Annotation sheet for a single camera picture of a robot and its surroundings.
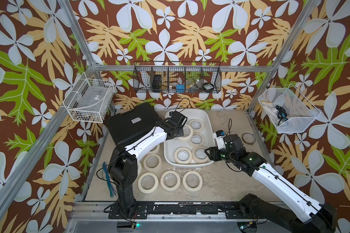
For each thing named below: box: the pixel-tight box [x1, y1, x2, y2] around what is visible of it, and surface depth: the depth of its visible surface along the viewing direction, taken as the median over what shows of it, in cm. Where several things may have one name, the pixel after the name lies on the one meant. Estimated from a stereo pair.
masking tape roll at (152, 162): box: [142, 153, 162, 173], surface depth 92 cm
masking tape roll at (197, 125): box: [188, 118, 205, 134], surface depth 110 cm
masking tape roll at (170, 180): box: [159, 169, 181, 192], surface depth 84 cm
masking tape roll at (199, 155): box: [192, 145, 210, 164], surface depth 92 cm
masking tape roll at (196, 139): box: [188, 132, 205, 147], surface depth 101 cm
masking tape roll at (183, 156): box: [174, 147, 193, 165], surface depth 95 cm
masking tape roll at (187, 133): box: [177, 124, 194, 142], surface depth 88 cm
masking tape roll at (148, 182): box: [138, 171, 159, 194], surface depth 84 cm
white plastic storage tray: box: [163, 108, 216, 166], surface depth 96 cm
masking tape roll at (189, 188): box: [182, 170, 203, 192], surface depth 82 cm
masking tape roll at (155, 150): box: [148, 144, 160, 155], surface depth 95 cm
